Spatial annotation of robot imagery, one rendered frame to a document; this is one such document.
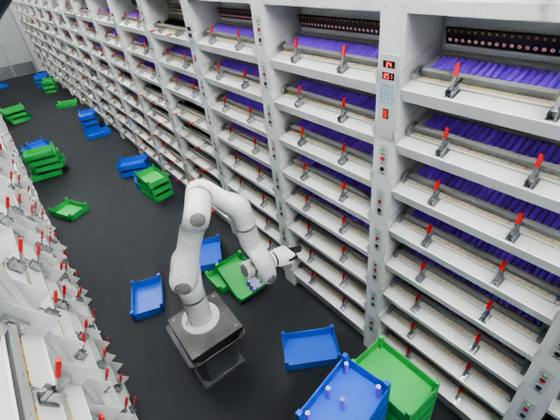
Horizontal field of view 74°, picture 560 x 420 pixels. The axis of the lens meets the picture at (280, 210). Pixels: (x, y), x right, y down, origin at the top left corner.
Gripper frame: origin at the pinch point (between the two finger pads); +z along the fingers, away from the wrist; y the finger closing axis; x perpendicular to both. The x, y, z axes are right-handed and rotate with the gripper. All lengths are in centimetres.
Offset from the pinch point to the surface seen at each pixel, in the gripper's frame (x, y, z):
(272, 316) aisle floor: -64, -21, 4
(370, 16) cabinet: 104, 10, 16
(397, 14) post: 105, 37, -5
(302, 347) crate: -63, 9, 4
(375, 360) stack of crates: -31, 53, 4
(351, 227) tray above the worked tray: 13.5, 14.1, 20.9
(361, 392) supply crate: -19, 64, -21
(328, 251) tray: -7.7, 2.4, 20.8
